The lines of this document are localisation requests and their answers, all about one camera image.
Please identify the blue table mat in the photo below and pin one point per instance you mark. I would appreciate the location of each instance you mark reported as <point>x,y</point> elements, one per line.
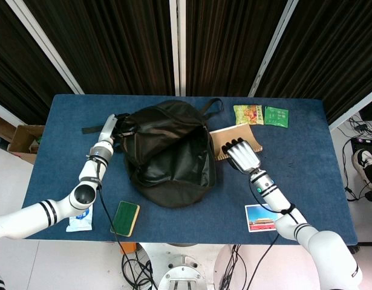
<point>309,166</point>

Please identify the dark green packet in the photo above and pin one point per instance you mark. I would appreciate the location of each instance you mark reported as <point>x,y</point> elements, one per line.
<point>276,116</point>

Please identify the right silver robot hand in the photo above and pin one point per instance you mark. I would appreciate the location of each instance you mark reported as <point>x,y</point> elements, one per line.
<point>244,155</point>

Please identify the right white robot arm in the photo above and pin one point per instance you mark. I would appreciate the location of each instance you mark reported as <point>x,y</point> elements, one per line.
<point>309,235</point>

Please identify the cardboard box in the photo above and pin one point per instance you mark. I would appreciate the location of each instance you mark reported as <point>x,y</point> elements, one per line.
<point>22,142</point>

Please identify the palace photo postcard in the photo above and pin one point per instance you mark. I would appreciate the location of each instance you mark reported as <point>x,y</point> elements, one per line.
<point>258,219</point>

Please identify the black curtain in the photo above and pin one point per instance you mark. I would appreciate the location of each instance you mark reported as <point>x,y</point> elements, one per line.
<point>331,51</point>
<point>228,45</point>
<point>19,75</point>
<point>113,45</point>

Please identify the yellow green snack packet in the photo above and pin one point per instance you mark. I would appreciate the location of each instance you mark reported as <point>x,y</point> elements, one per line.
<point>247,114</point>

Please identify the black white sneaker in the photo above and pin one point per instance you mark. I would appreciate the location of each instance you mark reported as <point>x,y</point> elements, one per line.
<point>365,164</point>

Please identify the small black device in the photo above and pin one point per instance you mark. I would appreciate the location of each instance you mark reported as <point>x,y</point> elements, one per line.
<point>371,195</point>

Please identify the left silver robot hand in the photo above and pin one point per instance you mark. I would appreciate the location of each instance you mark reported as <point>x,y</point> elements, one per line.
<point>108,130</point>

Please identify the orange block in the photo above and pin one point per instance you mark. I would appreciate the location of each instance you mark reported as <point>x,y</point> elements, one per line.
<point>129,248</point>

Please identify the blue white wet wipes pack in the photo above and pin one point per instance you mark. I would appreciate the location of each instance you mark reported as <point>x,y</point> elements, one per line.
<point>80,224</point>

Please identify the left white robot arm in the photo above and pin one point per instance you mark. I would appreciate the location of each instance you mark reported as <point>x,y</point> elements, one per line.
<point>83,196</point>

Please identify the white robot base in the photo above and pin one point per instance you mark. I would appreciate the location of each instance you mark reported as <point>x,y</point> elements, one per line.
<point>182,272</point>

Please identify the white frame post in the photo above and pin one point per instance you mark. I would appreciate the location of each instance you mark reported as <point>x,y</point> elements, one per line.
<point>46,45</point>
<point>355,110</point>
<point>177,45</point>
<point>273,45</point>

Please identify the black backpack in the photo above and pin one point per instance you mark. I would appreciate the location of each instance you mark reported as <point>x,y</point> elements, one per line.
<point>173,169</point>

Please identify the green sponge block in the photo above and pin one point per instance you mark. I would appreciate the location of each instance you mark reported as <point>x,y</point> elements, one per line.
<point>124,218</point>

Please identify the brown spiral notebook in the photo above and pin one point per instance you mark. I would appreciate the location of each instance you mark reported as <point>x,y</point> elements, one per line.
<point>234,133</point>

